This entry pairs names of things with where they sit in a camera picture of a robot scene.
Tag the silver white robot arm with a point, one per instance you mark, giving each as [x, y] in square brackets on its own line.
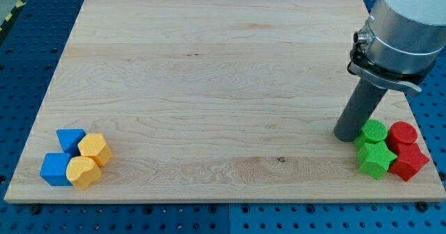
[403, 36]

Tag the yellow heart block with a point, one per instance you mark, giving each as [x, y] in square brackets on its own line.
[82, 171]

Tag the blue cube block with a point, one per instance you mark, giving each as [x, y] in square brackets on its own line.
[53, 169]

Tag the wooden board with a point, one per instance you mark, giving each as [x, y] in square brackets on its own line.
[210, 101]

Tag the yellow hexagon block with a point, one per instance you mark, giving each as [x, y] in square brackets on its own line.
[95, 147]

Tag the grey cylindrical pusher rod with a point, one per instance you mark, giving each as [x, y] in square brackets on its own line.
[362, 103]

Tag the green cylinder block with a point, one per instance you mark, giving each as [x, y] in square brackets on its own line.
[373, 131]

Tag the blue wedge block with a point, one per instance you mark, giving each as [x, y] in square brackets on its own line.
[69, 139]

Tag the green star block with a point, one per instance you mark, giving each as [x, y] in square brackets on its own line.
[375, 159]

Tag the red cylinder block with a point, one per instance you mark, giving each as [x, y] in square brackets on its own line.
[401, 132]

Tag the red star block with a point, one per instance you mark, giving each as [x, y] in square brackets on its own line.
[410, 159]

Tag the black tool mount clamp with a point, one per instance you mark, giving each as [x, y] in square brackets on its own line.
[385, 79]

